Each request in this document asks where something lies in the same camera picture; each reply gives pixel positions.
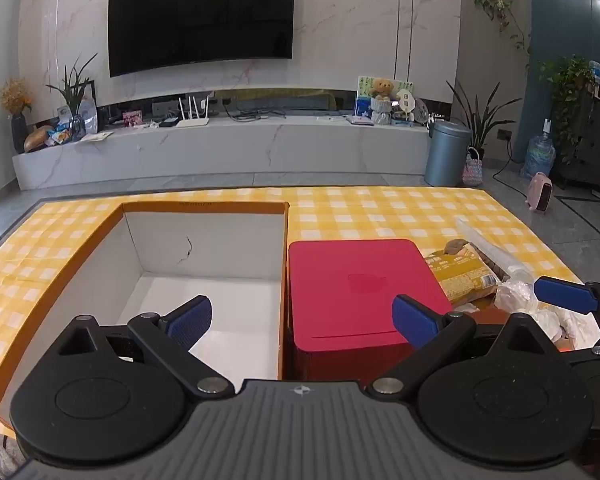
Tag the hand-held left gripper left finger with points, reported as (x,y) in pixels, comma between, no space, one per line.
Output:
(192,322)

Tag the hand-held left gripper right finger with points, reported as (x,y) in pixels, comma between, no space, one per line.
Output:
(415,321)

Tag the white paper sheet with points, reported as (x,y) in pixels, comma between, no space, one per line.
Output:
(517,292)

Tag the orange cardboard box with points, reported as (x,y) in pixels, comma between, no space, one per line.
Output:
(205,240)

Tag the yellow snack packet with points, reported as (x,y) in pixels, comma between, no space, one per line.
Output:
(460,272)

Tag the red box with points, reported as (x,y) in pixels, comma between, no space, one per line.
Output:
(350,270)

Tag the pink space heater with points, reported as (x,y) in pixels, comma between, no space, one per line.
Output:
(539,192)

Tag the yellow checked tablecloth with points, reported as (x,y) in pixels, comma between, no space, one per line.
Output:
(360,215)

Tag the blue water jug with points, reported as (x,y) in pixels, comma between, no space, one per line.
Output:
(537,155)

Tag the dark cabinet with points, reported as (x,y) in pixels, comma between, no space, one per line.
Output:
(595,150)

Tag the woven basket bag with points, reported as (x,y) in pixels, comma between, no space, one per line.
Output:
(472,170)

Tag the blue-grey trash can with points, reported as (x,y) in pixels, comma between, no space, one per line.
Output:
(447,155)

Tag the marble television console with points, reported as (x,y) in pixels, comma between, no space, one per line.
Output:
(230,150)

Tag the tall leafy floor plant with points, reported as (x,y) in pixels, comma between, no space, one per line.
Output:
(480,125)

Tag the white router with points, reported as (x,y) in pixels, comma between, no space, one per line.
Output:
(192,121)

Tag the bushy green plant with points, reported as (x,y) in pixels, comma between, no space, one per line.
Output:
(565,85)

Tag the white paper sheets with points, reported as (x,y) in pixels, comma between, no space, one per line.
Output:
(95,136)

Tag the patterned decorative plate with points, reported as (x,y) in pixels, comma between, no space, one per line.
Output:
(421,110)

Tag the pink card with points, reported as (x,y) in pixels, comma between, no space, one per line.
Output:
(132,119)

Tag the blue snack packets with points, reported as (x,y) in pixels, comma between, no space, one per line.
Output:
(60,136)

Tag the brown teddy bear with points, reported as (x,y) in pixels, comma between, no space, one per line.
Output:
(382,90)

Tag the green picture board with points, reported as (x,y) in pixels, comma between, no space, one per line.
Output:
(364,87)

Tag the brown bread loaf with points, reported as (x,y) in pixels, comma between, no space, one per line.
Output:
(37,139)

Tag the vase with yellow flowers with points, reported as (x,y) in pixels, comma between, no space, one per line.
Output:
(19,130)

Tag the green plant in glass vase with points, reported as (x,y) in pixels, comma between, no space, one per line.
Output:
(75,90)

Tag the hanging vine plant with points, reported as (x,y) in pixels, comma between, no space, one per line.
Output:
(500,10)

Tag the black wall television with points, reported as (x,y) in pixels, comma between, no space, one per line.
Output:
(200,15)

